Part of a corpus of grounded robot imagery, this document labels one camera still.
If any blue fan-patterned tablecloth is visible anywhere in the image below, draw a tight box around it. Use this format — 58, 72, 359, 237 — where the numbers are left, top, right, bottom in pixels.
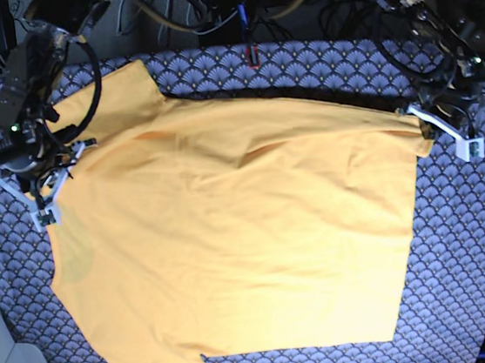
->
0, 40, 485, 363

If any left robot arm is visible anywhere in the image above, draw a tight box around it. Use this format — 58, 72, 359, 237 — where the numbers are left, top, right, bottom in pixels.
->
372, 0, 485, 162

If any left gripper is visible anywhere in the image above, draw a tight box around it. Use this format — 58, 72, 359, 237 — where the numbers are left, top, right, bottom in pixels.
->
394, 57, 485, 163

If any white cable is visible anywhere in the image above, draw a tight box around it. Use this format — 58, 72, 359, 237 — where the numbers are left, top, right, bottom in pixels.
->
182, 0, 244, 38

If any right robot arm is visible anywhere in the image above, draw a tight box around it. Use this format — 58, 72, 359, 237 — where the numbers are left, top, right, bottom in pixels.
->
0, 0, 112, 232

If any red clip marker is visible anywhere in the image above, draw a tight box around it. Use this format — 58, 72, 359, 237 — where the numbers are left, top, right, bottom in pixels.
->
245, 44, 260, 69

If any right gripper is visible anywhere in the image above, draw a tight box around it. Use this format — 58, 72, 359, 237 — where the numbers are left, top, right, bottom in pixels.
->
0, 118, 98, 232

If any yellow T-shirt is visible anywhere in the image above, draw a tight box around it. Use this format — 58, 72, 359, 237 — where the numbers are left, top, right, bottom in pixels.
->
47, 61, 432, 363

